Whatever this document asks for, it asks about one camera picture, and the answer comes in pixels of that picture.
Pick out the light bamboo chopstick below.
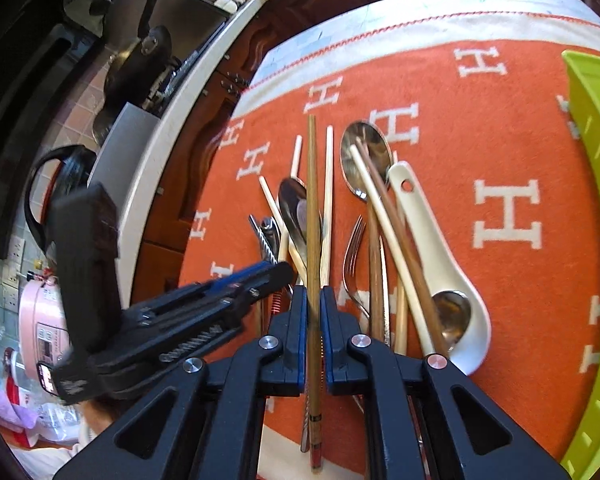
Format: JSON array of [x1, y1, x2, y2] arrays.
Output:
[[320, 126, 334, 287]]

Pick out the pale chopstick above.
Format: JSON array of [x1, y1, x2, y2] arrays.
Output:
[[258, 134, 308, 286]]

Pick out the steel twisted chopstick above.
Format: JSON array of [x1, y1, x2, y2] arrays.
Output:
[[248, 214, 278, 264]]

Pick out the small steel spoon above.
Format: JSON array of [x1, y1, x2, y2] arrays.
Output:
[[278, 177, 308, 263]]

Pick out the steel fork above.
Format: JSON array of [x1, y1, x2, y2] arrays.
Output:
[[342, 216, 370, 318]]

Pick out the cream chopstick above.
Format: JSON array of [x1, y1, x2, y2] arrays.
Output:
[[348, 143, 438, 357]]

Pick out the white ceramic soup spoon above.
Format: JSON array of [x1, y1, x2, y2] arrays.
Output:
[[388, 162, 491, 375]]

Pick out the dark wooden chopstick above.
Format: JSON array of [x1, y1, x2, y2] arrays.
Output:
[[306, 115, 322, 474]]

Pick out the large steel spoon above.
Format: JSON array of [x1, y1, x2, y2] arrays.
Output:
[[339, 120, 391, 344]]

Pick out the pink rice cooker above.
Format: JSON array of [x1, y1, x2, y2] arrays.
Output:
[[18, 275, 70, 379]]

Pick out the black phone on gripper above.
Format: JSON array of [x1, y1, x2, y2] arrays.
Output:
[[50, 183, 122, 354]]

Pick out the black electric kettle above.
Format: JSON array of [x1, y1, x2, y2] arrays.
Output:
[[23, 144, 97, 254]]

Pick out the black frying pan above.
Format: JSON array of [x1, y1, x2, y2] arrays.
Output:
[[92, 0, 172, 146]]

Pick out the orange H-pattern cloth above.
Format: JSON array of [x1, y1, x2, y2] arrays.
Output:
[[181, 0, 600, 479]]

